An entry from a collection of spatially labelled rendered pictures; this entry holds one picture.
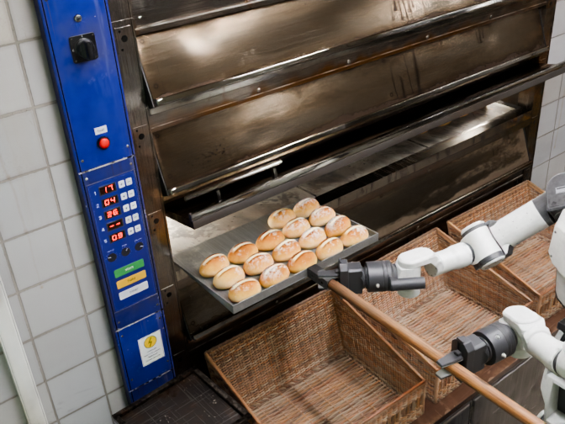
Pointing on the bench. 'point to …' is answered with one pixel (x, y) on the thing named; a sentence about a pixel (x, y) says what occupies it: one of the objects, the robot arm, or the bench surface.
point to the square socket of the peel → (317, 276)
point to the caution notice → (151, 347)
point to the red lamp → (102, 137)
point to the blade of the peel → (189, 261)
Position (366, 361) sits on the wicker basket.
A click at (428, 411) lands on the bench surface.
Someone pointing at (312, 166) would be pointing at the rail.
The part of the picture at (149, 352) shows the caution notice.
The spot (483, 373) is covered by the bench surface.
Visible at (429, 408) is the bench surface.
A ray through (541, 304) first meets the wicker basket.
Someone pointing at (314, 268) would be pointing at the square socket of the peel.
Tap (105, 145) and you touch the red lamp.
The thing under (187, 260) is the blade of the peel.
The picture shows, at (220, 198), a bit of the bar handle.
